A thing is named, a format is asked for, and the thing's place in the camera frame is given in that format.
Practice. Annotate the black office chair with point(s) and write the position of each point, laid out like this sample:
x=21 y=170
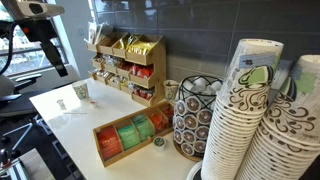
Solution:
x=28 y=80

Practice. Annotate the red brown packets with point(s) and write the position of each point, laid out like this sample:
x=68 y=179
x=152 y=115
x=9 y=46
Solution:
x=126 y=66

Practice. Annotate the green lid coffee pod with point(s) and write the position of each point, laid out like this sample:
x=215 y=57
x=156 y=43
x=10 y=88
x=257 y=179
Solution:
x=159 y=142

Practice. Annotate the red condiment packets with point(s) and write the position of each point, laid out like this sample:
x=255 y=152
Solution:
x=144 y=93
x=143 y=71

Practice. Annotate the white round tray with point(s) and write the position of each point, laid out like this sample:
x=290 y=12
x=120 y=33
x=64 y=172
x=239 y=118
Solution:
x=193 y=173

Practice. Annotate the bright yellow sweetener packets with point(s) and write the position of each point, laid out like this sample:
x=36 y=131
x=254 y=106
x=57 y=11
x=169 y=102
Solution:
x=141 y=48

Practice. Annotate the small orange tea packets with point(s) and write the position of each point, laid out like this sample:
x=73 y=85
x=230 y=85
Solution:
x=158 y=121

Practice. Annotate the wrapped stirrers and straws bunch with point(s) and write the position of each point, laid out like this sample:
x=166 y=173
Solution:
x=95 y=33

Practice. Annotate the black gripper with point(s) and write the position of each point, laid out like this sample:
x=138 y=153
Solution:
x=36 y=30

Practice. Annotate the yellow white packets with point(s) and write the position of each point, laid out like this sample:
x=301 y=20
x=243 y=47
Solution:
x=126 y=84

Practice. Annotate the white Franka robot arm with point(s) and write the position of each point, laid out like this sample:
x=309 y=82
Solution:
x=33 y=8

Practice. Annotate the thin wooden stick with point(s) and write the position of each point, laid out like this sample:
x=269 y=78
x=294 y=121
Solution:
x=75 y=113

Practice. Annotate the light green tea packets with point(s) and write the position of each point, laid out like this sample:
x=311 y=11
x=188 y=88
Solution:
x=143 y=126

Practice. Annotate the tall paper cup stack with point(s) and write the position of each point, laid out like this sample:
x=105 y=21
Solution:
x=290 y=133
x=233 y=133

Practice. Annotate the white creamer cups pile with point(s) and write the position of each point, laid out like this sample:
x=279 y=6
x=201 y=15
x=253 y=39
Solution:
x=101 y=74

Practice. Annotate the sleeved paper cup stack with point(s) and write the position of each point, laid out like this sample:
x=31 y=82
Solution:
x=283 y=80

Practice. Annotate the metal stand with black knobs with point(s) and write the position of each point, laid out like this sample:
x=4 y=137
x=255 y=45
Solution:
x=13 y=170

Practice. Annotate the small red creamer cup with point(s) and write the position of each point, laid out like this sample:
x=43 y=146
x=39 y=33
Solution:
x=93 y=103

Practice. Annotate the yellow printed packets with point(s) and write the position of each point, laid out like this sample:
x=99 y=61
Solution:
x=128 y=41

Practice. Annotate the wooden tea box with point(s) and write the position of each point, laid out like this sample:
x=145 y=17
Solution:
x=133 y=152

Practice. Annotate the white snack bags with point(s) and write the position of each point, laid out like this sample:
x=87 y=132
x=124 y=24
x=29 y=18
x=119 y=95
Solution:
x=111 y=60

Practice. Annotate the red tea packets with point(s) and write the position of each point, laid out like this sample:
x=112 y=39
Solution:
x=168 y=112

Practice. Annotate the wooden condiment organizer shelf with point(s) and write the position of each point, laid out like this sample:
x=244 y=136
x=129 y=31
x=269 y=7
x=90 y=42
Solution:
x=160 y=66

